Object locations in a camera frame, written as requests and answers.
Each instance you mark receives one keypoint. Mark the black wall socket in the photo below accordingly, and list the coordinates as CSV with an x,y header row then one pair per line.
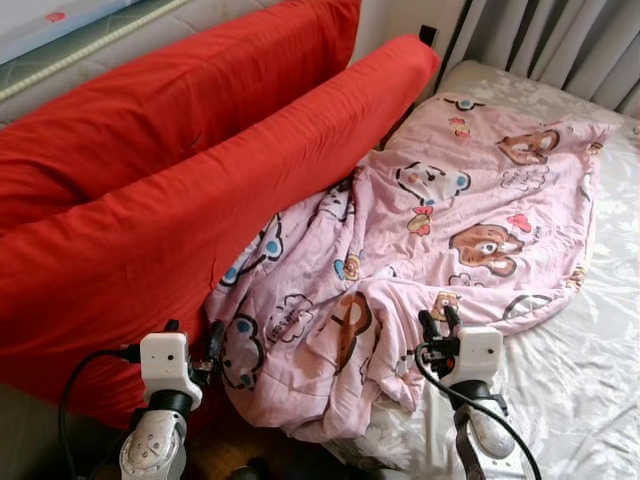
x,y
428,36

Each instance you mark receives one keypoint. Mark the white quilted mattress green edge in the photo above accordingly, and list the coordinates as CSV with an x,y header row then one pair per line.
x,y
100,40

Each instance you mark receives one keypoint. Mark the long red cushion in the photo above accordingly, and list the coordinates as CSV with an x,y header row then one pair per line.
x,y
150,250
180,110

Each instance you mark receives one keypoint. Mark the bed with beige floral sheet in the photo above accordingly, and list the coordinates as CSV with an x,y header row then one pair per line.
x,y
590,380

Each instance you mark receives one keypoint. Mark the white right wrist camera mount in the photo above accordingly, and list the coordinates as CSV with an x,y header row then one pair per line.
x,y
480,352

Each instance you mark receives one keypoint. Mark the pink cartoon print blanket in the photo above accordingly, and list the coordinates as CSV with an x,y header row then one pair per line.
x,y
450,200

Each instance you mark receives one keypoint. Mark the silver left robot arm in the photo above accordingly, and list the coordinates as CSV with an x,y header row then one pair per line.
x,y
155,440

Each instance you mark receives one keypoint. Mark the grey striped curtain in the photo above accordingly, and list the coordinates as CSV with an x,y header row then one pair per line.
x,y
540,40

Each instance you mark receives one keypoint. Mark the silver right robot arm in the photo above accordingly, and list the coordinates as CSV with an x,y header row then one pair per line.
x,y
490,430

